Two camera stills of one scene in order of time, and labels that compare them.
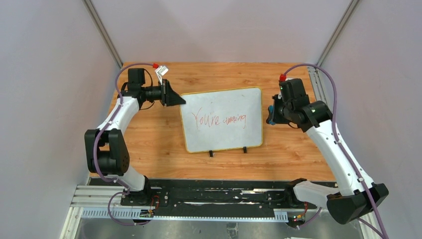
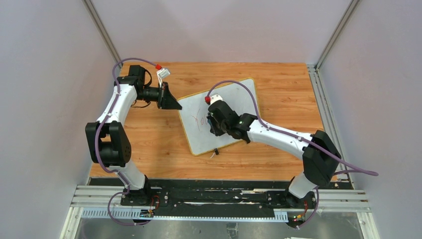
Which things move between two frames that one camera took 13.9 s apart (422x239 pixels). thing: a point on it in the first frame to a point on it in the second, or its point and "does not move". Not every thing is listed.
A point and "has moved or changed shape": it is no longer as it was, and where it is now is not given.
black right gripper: x=276 y=112 to x=211 y=124
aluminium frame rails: x=105 y=201 does not move
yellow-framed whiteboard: x=222 y=120 has moved or changed shape
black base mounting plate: x=223 y=194 does not move
